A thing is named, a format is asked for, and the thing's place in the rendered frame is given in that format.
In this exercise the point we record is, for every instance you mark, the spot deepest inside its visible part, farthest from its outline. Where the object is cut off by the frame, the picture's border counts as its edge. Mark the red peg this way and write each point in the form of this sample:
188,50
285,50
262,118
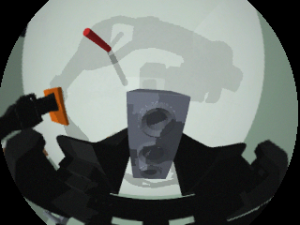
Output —
94,37

